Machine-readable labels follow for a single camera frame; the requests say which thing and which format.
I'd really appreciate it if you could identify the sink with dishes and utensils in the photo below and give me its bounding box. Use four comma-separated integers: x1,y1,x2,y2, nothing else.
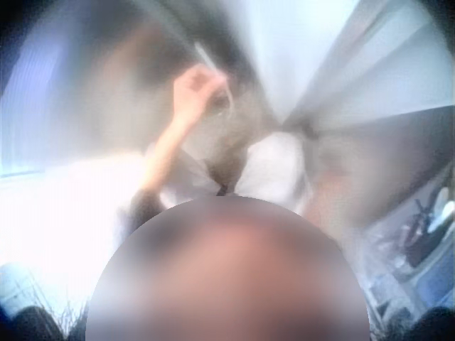
365,184,455,320

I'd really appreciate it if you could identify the person's left hand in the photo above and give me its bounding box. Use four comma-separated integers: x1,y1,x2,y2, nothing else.
172,65,228,124

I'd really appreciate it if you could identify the thin silver utensil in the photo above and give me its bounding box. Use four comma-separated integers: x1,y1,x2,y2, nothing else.
193,40,236,118

